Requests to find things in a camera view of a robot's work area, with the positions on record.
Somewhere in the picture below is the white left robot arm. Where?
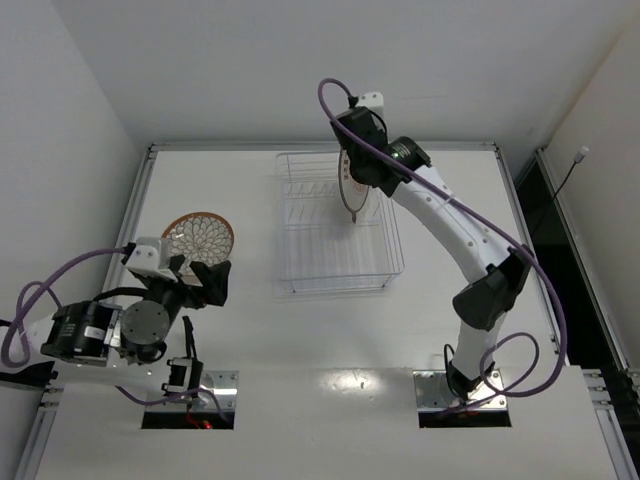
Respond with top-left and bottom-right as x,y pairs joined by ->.
1,243 -> 232,404

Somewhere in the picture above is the glass plate orange sunburst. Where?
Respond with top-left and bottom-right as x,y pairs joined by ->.
338,149 -> 370,224

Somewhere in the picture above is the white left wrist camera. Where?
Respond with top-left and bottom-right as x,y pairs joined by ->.
122,237 -> 177,282

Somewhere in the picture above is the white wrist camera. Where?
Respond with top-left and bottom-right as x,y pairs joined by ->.
122,237 -> 177,282
355,92 -> 384,117

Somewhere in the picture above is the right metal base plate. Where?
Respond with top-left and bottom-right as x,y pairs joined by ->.
413,370 -> 508,413

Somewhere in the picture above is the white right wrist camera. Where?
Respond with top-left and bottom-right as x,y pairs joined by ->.
355,92 -> 384,117

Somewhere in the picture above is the metal base plate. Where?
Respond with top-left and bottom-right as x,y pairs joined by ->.
413,370 -> 508,413
200,370 -> 239,410

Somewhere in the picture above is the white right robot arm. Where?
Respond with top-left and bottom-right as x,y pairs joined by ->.
331,107 -> 530,400

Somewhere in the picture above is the black wall cable white plug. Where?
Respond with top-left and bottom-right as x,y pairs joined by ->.
551,145 -> 590,202

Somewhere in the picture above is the white wire dish rack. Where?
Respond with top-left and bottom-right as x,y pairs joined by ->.
276,151 -> 405,295

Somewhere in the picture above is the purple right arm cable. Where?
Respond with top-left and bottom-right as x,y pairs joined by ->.
317,77 -> 569,416

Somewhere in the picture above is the floral brown-rim plate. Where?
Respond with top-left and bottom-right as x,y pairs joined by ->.
162,212 -> 235,276

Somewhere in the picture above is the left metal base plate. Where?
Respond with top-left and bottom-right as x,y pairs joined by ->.
200,370 -> 239,410

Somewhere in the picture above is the aluminium frame rail right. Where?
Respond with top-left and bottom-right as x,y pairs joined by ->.
535,145 -> 640,480

